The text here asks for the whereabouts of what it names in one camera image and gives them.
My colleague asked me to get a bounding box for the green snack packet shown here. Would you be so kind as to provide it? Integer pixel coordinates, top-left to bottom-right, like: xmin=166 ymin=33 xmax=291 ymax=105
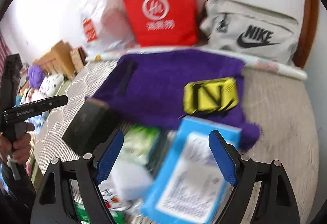
xmin=75 ymin=202 xmax=125 ymax=224

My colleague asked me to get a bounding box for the person's left hand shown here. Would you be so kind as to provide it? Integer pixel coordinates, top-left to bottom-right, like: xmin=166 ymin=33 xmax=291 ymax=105
xmin=0 ymin=123 xmax=34 ymax=165

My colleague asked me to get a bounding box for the white foam sponge block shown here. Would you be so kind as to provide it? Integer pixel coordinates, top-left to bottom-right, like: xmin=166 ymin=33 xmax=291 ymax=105
xmin=109 ymin=159 xmax=153 ymax=201

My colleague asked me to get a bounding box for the light green tissue pack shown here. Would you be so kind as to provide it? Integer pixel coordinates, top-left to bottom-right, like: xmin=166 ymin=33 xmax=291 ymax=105
xmin=119 ymin=124 xmax=161 ymax=166

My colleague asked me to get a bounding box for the dark green tea box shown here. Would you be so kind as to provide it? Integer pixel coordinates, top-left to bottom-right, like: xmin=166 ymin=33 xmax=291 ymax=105
xmin=62 ymin=98 xmax=121 ymax=156

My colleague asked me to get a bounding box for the blue white paper box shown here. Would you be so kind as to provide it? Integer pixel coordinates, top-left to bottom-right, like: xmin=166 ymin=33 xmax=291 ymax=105
xmin=141 ymin=117 xmax=242 ymax=223

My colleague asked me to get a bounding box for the white dotted pillow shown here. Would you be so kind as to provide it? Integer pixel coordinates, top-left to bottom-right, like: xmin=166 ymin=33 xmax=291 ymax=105
xmin=39 ymin=73 xmax=64 ymax=97

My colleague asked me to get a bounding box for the purple plush toy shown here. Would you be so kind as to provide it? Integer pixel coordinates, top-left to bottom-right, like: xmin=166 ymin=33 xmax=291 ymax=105
xmin=28 ymin=65 xmax=47 ymax=89

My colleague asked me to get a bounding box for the wooden headboard furniture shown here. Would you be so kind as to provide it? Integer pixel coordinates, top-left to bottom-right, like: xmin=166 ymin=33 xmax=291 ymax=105
xmin=32 ymin=40 xmax=75 ymax=79

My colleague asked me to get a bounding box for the purple towel cloth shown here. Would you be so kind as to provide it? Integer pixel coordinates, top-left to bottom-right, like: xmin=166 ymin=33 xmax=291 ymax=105
xmin=93 ymin=50 xmax=260 ymax=150

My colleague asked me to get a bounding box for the brown patterned gift box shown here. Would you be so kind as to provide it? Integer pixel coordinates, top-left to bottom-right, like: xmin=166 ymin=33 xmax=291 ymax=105
xmin=70 ymin=47 xmax=86 ymax=73

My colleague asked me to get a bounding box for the rolled white patterned mat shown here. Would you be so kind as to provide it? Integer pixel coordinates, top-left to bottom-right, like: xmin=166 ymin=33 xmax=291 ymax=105
xmin=86 ymin=46 xmax=308 ymax=81

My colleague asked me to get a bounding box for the white Miniso plastic bag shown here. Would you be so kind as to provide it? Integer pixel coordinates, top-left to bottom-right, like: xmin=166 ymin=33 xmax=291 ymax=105
xmin=80 ymin=0 xmax=136 ymax=56

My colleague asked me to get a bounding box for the grey Nike pouch bag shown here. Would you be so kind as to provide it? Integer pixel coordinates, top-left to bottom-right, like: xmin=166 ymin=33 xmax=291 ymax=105
xmin=199 ymin=0 xmax=300 ymax=64

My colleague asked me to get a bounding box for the red paper shopping bag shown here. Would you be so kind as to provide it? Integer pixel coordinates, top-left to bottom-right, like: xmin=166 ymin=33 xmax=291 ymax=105
xmin=123 ymin=0 xmax=198 ymax=47

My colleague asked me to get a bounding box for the yellow black folded strap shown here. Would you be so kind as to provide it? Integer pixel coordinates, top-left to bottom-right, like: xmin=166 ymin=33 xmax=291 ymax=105
xmin=182 ymin=77 xmax=240 ymax=114

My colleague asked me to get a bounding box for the brown wooden door frame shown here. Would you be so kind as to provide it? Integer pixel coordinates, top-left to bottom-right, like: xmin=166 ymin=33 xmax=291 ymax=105
xmin=293 ymin=0 xmax=319 ymax=69

